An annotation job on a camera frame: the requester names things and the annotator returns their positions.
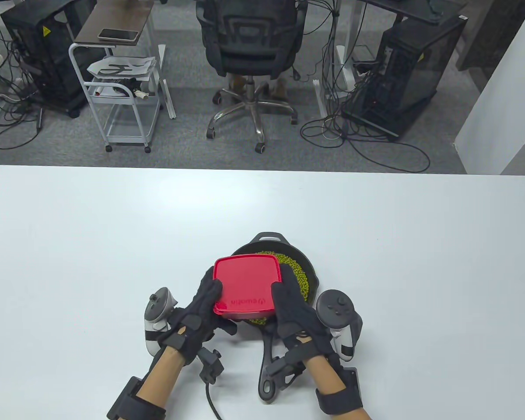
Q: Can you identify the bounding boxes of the person's left forearm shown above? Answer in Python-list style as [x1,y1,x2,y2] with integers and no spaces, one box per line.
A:
[136,346,186,401]

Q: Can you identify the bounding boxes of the black office chair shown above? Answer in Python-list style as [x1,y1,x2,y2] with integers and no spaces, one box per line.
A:
[196,0,308,154]

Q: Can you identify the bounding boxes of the black computer tower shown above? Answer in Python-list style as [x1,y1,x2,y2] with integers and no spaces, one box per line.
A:
[0,0,98,118]
[342,15,468,141]

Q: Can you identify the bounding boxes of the tangle of black floor cables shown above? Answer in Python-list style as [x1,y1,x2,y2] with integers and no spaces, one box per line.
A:
[0,26,44,150]
[301,66,431,173]

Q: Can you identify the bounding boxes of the black forearm strap pack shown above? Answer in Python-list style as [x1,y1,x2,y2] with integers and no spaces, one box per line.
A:
[316,367,364,415]
[106,376,167,420]

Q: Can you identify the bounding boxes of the person's right hand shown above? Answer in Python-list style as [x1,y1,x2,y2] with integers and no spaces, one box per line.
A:
[270,280,337,364]

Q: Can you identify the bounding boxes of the brown wooden side table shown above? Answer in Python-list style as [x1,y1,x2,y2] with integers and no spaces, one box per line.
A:
[73,0,156,46]

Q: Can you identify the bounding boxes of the white item on cart tray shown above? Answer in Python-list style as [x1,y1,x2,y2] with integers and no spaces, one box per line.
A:
[94,84,133,98]

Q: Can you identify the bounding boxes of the white printed paper bag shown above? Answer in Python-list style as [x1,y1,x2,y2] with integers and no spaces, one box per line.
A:
[87,56,158,81]

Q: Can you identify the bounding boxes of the red plastic container lid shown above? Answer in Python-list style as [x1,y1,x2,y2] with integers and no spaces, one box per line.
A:
[213,255,282,316]

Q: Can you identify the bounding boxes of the black cast iron frying pan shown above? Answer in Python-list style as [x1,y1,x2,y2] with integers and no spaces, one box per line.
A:
[230,232,320,402]

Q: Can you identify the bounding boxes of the white desk leg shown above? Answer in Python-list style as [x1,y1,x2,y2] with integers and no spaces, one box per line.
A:
[157,44,176,119]
[314,44,355,119]

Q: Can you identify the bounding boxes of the grey white hand controller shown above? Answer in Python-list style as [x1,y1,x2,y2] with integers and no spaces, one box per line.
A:
[144,287,179,356]
[316,290,364,361]

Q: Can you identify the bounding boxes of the black desk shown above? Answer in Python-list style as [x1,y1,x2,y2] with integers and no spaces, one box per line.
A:
[359,0,464,25]

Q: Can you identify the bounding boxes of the black smartphone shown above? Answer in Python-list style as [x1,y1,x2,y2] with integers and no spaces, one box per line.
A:
[98,28,140,42]

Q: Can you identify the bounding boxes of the white metal rolling cart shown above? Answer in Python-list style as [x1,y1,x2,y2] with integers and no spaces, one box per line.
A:
[69,42,167,154]

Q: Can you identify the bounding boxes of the black camera cable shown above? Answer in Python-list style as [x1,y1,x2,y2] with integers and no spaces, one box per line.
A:
[206,383,228,420]

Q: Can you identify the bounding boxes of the person's left hand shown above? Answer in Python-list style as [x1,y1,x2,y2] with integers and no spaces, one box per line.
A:
[157,266,239,364]

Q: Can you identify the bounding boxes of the green mung beans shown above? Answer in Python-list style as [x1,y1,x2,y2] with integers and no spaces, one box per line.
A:
[249,251,311,326]

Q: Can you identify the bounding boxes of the pink plastic container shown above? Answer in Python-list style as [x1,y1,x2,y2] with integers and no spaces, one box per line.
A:
[213,302,275,321]

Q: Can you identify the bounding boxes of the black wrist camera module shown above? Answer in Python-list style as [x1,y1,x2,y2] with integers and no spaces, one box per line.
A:
[199,348,224,385]
[262,350,308,389]

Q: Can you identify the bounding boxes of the dark grey cabinet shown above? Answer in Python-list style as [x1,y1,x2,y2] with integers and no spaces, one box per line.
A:
[457,0,525,92]

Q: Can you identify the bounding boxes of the person's right forearm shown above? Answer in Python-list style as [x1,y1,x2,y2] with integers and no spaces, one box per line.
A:
[304,353,370,420]

